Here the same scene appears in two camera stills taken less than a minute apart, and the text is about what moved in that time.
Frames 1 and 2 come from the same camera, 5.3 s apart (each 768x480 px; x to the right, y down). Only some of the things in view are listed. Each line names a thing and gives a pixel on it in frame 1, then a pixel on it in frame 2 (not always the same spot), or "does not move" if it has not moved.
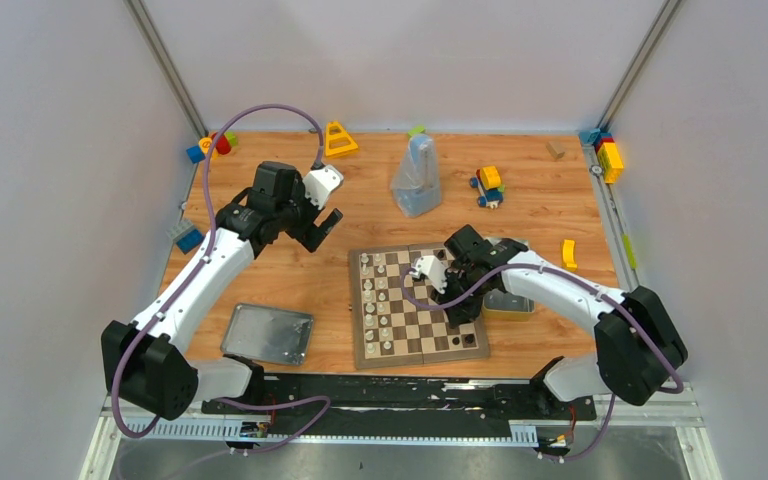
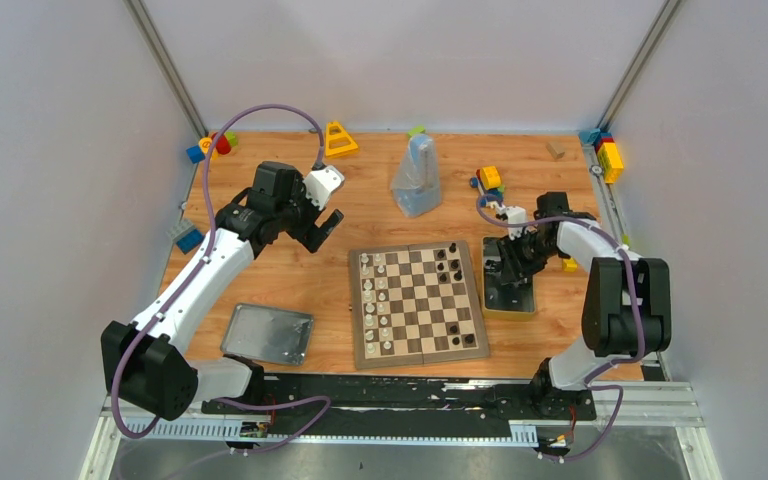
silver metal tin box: (502, 305) does not move
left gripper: (305, 223) does not move
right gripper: (458, 314) -> (513, 268)
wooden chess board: (397, 317) does not move
